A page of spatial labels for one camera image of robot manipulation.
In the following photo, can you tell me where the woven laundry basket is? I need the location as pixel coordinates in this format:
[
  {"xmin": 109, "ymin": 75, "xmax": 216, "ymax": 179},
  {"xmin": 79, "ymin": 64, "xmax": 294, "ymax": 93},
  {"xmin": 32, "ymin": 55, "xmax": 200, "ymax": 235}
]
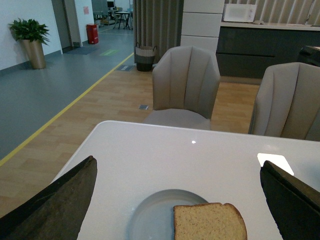
[{"xmin": 135, "ymin": 42, "xmax": 158, "ymax": 72}]

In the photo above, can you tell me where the distant table with legs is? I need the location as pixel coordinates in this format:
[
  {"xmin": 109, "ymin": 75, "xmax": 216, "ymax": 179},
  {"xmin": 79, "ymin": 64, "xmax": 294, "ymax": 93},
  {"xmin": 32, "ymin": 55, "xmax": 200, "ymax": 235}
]
[{"xmin": 112, "ymin": 11, "xmax": 133, "ymax": 30}]

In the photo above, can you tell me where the beige upholstered chair right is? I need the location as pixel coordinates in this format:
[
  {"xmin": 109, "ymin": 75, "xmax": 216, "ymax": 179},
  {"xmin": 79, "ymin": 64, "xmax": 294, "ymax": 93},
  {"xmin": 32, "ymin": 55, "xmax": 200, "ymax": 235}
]
[{"xmin": 248, "ymin": 62, "xmax": 320, "ymax": 142}]

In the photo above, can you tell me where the metal floor socket plate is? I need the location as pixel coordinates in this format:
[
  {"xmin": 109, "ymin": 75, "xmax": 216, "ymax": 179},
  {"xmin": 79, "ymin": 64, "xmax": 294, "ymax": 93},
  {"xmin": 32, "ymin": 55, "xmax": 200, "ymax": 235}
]
[{"xmin": 138, "ymin": 104, "xmax": 149, "ymax": 110}]

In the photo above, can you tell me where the beige upholstered chair left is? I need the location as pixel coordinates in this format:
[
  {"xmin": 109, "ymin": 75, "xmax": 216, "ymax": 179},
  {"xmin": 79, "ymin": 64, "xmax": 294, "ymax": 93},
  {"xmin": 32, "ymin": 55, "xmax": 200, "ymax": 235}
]
[{"xmin": 143, "ymin": 46, "xmax": 220, "ymax": 130}]

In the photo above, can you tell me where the light blue round plate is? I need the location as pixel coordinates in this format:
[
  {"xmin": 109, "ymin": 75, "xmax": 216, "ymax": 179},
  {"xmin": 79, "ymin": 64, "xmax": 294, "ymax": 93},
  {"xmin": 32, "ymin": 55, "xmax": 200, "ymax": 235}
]
[{"xmin": 128, "ymin": 189, "xmax": 208, "ymax": 240}]

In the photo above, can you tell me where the beige upholstered chair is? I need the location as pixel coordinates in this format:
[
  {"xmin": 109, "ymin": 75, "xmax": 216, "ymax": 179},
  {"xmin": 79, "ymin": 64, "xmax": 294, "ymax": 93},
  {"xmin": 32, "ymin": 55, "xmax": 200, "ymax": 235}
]
[
  {"xmin": 143, "ymin": 46, "xmax": 220, "ymax": 130},
  {"xmin": 248, "ymin": 62, "xmax": 320, "ymax": 142}
]

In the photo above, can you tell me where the grey curtain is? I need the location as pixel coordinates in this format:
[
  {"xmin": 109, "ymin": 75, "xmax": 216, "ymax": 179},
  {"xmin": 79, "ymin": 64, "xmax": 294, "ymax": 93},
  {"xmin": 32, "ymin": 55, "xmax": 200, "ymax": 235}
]
[{"xmin": 132, "ymin": 0, "xmax": 184, "ymax": 64}]

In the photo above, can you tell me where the slice of brown bread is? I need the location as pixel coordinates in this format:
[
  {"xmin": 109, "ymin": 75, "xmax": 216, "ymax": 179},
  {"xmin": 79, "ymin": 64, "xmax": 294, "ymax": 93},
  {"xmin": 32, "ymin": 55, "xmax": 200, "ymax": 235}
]
[{"xmin": 173, "ymin": 202, "xmax": 248, "ymax": 240}]

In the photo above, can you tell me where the green potted plant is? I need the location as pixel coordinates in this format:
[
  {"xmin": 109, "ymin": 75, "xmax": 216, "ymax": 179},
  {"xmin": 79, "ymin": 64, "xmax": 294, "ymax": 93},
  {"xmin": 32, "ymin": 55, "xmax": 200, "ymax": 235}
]
[{"xmin": 8, "ymin": 18, "xmax": 50, "ymax": 45}]

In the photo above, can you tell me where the gold conical plant pot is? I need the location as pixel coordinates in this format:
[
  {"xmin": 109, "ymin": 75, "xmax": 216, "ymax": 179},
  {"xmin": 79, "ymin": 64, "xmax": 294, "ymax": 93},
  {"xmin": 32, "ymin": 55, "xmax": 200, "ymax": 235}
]
[{"xmin": 21, "ymin": 39, "xmax": 46, "ymax": 69}]

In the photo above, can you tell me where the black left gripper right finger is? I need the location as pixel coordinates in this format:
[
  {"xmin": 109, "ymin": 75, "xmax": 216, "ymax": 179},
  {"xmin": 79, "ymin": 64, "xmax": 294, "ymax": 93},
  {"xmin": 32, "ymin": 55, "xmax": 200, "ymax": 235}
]
[{"xmin": 260, "ymin": 161, "xmax": 320, "ymax": 240}]

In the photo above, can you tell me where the white drawer column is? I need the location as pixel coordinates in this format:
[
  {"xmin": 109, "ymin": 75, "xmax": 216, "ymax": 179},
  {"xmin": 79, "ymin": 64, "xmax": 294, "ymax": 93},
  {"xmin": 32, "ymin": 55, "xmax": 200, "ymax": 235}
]
[{"xmin": 180, "ymin": 0, "xmax": 225, "ymax": 52}]

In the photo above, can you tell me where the red cabinet box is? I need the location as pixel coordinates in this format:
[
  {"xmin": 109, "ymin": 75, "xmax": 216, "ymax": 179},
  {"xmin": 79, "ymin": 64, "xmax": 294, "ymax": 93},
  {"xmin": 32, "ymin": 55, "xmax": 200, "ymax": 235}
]
[{"xmin": 86, "ymin": 23, "xmax": 99, "ymax": 45}]

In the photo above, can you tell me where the dark grey kitchen counter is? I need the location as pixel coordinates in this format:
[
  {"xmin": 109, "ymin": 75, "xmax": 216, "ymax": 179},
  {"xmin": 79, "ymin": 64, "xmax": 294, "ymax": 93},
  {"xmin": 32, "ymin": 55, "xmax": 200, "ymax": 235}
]
[{"xmin": 216, "ymin": 23, "xmax": 320, "ymax": 79}]

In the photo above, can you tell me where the white microwave oven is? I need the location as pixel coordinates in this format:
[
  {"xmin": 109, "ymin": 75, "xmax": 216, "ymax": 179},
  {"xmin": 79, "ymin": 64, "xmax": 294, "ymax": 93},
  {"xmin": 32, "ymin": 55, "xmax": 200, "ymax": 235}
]
[{"xmin": 222, "ymin": 3, "xmax": 257, "ymax": 23}]

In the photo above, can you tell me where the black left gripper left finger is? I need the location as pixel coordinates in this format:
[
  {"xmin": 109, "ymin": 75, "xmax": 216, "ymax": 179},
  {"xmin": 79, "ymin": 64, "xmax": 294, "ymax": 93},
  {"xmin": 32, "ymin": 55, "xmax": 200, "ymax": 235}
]
[{"xmin": 0, "ymin": 156, "xmax": 98, "ymax": 240}]

